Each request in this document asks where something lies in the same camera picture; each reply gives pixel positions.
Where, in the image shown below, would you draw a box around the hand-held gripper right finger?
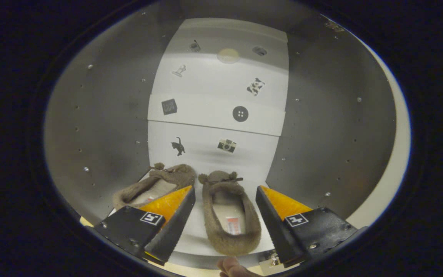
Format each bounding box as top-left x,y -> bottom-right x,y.
255,185 -> 367,268

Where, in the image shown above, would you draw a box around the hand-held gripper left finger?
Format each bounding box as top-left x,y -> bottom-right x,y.
91,185 -> 197,265

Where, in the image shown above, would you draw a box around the brown fuzzy slipper shoe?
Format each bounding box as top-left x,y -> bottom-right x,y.
198,170 -> 262,257
113,163 -> 197,211

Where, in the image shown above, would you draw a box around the grey shoe cabinet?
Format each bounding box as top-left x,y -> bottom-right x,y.
44,17 -> 399,270

